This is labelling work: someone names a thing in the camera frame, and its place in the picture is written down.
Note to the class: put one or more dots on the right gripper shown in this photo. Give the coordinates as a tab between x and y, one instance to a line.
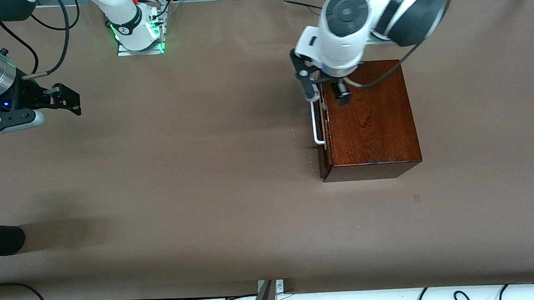
23	97

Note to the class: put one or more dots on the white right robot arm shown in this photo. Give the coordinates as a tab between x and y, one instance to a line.
117	6

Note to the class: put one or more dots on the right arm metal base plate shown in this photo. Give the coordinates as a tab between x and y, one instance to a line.
124	52

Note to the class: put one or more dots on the brown table cover sheet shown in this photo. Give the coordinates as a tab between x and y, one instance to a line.
205	195

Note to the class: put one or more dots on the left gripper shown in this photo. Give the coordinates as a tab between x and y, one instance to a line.
341	91

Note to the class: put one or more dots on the small metal bracket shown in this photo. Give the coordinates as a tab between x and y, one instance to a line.
280	286

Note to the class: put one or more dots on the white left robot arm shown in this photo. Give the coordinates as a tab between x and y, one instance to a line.
349	52

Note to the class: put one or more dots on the dark wooden drawer cabinet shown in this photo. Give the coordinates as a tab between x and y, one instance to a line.
376	120

